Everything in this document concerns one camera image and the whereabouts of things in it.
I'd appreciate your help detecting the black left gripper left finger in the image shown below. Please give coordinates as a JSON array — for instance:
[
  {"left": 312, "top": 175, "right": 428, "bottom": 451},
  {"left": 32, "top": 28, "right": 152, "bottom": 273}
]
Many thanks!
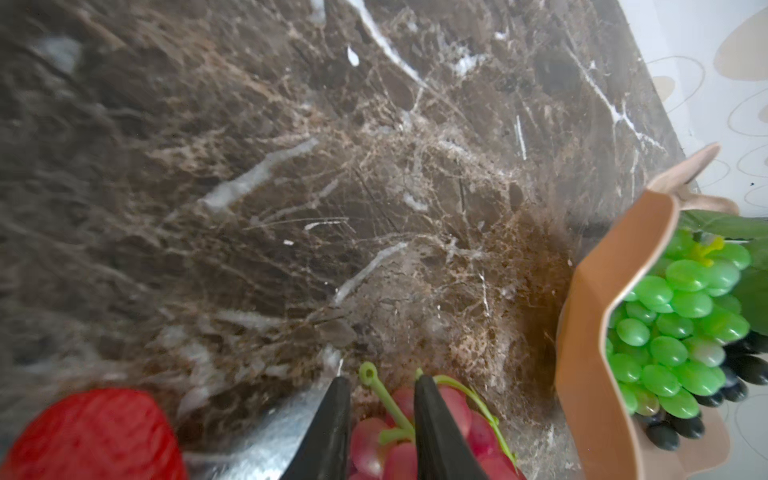
[{"left": 280, "top": 377, "right": 351, "bottom": 480}]

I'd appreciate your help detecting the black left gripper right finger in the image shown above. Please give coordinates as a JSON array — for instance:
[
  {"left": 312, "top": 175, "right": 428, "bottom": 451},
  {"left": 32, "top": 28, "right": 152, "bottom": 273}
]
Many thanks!
[{"left": 414, "top": 375, "right": 487, "bottom": 480}]

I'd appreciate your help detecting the red fake grape bunch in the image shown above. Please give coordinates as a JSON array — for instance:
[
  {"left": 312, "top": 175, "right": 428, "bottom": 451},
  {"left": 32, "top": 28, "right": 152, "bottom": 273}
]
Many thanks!
[{"left": 349, "top": 362, "right": 525, "bottom": 479}]

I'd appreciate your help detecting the pink scalloped fruit bowl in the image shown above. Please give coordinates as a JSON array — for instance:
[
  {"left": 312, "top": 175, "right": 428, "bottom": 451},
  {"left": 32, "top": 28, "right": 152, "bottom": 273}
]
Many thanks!
[{"left": 554, "top": 144, "right": 739, "bottom": 479}]

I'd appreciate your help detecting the green fake grape bunch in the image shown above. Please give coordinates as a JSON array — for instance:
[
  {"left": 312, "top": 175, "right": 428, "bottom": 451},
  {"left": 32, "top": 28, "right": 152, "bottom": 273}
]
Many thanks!
[{"left": 604, "top": 229, "right": 752, "bottom": 420}]

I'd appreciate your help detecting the black fake grape bunch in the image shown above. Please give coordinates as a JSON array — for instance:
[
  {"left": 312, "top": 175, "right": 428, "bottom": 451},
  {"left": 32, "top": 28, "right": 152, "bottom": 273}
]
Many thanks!
[{"left": 635, "top": 209, "right": 768, "bottom": 452}]

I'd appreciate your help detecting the red fake strawberry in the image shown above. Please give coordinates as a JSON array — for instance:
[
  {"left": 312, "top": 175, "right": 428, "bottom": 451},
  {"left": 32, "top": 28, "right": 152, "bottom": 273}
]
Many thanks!
[{"left": 1, "top": 388, "right": 188, "bottom": 479}]

